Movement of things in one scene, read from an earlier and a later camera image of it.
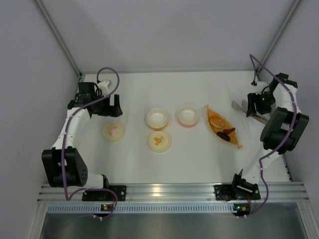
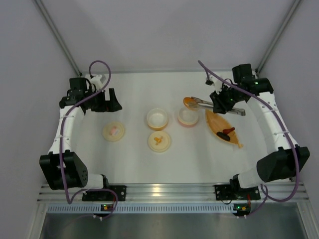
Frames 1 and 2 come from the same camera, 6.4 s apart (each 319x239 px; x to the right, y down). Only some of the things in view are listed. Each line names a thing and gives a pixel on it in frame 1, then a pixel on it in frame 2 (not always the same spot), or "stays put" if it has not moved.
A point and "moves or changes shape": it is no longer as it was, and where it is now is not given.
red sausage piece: (228, 131) stays put
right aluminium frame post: (292, 11) stays put
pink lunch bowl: (187, 116) stays put
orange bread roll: (217, 121) -> (191, 103)
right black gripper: (255, 105) -> (222, 100)
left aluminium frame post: (59, 37) stays put
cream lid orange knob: (159, 141) stays put
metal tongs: (243, 107) moves or changes shape
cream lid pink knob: (113, 131) stays put
